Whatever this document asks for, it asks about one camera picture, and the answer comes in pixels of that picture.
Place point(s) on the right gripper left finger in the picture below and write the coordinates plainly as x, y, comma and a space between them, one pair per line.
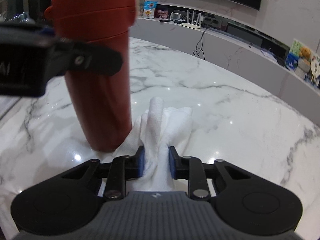
119, 171

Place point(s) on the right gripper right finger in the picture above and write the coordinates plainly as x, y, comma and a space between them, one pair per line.
190, 169

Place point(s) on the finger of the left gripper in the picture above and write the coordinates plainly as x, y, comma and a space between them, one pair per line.
74, 56

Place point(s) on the white towel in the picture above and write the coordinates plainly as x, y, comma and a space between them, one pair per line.
156, 129

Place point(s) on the red thermos bottle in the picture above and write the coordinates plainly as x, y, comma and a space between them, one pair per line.
98, 76

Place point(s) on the blue snack bag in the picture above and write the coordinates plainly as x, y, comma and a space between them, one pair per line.
149, 9

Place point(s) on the small white clock display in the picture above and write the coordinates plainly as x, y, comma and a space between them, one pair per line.
175, 16

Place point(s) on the white marble tv cabinet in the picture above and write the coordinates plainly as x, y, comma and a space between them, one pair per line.
237, 57

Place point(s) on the white wifi router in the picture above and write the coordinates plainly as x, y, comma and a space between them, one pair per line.
192, 21

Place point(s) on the green blue painting card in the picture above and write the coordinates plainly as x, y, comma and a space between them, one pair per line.
297, 51

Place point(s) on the teddy bear in pot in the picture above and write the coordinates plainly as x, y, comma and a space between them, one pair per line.
303, 63

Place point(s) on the round white paper fan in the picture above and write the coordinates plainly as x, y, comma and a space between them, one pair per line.
315, 68

